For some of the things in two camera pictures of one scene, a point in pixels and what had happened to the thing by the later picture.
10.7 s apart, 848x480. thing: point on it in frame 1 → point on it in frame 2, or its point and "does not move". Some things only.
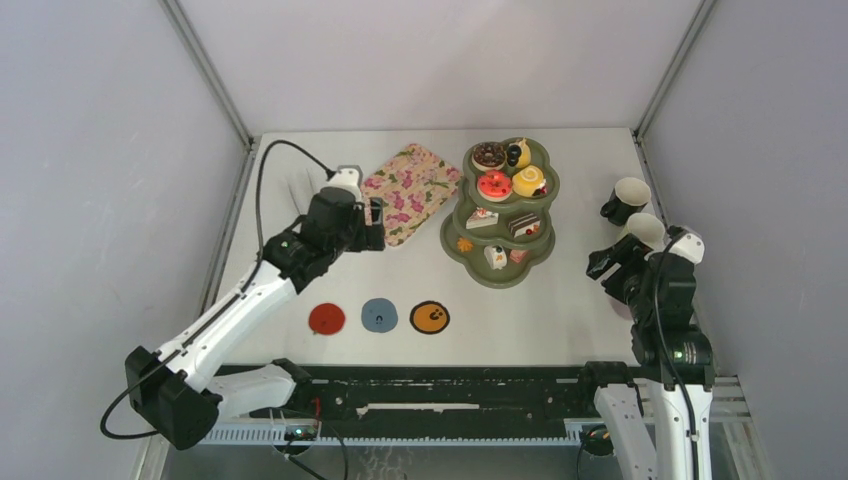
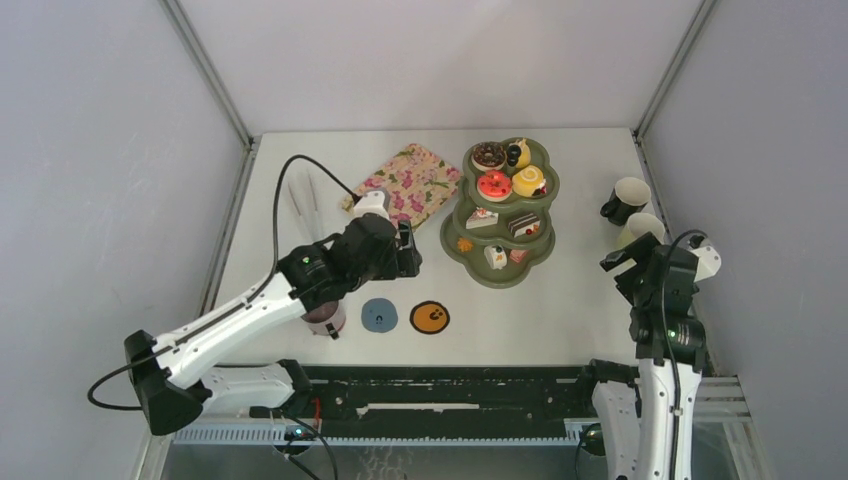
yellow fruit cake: [525, 156] does not move
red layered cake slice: [518, 255] does not move
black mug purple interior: [621, 308] → [326, 318]
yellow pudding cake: [529, 181] does not move
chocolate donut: [488, 156] does not move
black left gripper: [370, 237] → [403, 262]
